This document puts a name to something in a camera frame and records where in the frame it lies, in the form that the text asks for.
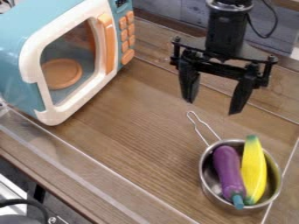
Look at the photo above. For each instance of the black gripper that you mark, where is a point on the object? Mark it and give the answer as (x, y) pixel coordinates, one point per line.
(223, 54)

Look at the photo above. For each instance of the purple toy eggplant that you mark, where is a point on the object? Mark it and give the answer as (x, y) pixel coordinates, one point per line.
(226, 164)

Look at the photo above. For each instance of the silver pot with wire handle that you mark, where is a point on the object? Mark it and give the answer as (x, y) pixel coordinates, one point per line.
(210, 181)

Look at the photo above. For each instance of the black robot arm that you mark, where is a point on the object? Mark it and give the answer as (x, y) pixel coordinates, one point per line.
(223, 54)

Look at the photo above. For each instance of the yellow toy corn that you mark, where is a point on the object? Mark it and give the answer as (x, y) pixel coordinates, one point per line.
(254, 170)

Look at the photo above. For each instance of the orange microwave turntable plate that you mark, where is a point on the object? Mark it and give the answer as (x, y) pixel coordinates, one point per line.
(62, 73)

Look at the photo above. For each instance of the blue toy microwave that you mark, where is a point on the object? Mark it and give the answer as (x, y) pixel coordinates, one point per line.
(91, 31)

